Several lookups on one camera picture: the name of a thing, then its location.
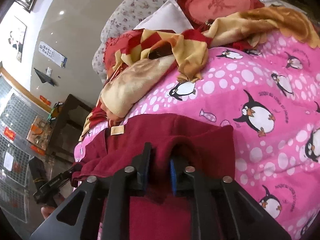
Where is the red frilled cushion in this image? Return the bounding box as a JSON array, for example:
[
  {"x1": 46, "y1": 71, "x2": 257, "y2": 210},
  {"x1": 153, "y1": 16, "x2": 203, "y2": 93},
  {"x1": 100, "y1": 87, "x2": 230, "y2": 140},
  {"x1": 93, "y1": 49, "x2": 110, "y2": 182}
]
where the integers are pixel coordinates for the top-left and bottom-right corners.
[{"x1": 103, "y1": 33, "x2": 132, "y2": 78}]

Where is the yellow and red blanket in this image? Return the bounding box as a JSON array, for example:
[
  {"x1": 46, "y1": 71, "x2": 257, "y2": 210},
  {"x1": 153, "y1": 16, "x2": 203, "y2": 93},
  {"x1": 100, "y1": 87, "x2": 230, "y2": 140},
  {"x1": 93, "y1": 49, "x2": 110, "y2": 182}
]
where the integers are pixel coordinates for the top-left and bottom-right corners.
[{"x1": 79, "y1": 6, "x2": 320, "y2": 142}]

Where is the dark red fleece garment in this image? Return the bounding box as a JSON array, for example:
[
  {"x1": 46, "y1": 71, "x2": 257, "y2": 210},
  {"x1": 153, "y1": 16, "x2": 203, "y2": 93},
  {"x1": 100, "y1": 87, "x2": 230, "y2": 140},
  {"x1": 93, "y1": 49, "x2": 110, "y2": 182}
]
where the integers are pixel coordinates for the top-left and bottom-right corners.
[{"x1": 71, "y1": 113, "x2": 236, "y2": 240}]

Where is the dark wooden side table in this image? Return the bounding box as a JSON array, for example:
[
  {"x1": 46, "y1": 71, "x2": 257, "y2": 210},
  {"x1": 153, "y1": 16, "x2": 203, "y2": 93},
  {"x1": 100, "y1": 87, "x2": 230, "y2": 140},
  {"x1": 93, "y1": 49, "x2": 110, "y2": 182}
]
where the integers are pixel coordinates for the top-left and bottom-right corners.
[{"x1": 46, "y1": 94, "x2": 93, "y2": 161}]

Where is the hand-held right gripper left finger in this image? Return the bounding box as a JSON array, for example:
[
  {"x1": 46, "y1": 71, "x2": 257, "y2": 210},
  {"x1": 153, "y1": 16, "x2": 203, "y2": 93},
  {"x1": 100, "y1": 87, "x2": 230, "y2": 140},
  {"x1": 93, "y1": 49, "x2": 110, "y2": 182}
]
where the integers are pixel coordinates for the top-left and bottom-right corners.
[{"x1": 29, "y1": 142, "x2": 152, "y2": 240}]

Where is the blue and white wall chart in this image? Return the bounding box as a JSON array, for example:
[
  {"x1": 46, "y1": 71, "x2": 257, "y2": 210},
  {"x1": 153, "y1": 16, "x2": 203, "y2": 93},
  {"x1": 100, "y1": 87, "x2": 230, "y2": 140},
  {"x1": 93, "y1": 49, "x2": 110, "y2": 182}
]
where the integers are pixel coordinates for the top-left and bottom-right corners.
[{"x1": 39, "y1": 41, "x2": 68, "y2": 68}]

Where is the white pillow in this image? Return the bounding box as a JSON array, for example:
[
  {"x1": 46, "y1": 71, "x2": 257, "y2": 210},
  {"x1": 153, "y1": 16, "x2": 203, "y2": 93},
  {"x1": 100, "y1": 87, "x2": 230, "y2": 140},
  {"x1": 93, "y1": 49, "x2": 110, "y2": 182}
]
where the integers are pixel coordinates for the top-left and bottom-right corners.
[{"x1": 134, "y1": 0, "x2": 194, "y2": 32}]

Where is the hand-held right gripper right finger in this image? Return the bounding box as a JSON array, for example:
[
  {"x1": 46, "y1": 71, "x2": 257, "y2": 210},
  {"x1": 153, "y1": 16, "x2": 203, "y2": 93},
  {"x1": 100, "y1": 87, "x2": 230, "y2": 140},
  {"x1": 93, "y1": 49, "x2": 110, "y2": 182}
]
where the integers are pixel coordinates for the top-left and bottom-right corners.
[{"x1": 170, "y1": 158, "x2": 292, "y2": 240}]

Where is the person's left hand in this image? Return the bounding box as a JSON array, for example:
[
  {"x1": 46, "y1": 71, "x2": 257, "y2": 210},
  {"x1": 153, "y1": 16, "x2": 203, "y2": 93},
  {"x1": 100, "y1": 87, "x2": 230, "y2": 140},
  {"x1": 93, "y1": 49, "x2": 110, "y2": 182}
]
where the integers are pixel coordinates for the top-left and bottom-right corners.
[{"x1": 41, "y1": 204, "x2": 60, "y2": 219}]

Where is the panda wall poster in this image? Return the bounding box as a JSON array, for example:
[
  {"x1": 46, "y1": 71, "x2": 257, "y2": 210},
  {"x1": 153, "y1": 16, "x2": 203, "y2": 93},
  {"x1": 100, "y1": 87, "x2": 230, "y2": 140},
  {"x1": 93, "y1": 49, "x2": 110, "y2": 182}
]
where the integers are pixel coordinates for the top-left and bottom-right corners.
[{"x1": 7, "y1": 16, "x2": 27, "y2": 63}]

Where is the dark wall bracket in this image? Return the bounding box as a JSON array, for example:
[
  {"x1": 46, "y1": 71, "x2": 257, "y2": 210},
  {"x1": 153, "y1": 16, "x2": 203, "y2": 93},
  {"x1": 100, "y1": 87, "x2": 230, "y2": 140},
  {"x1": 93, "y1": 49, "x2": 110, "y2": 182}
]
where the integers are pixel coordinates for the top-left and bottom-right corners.
[{"x1": 34, "y1": 67, "x2": 55, "y2": 87}]

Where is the wire mesh gate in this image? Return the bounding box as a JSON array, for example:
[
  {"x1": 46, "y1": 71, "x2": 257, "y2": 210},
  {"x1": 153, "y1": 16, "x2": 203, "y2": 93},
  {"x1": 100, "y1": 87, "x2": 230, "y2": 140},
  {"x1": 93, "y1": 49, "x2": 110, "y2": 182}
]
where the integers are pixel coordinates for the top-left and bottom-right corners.
[{"x1": 0, "y1": 74, "x2": 52, "y2": 223}]

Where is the red heart cushion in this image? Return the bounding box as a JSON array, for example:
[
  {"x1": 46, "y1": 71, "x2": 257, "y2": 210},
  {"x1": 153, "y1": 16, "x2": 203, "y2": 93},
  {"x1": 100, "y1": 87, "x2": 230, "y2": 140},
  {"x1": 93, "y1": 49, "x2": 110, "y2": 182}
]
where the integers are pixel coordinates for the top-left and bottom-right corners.
[{"x1": 177, "y1": 0, "x2": 265, "y2": 29}]

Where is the pink penguin print blanket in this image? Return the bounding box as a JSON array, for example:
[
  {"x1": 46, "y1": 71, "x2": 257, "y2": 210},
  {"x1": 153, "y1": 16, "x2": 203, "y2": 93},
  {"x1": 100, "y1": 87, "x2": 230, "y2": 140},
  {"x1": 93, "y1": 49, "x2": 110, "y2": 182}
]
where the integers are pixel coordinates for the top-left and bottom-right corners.
[{"x1": 74, "y1": 31, "x2": 320, "y2": 240}]

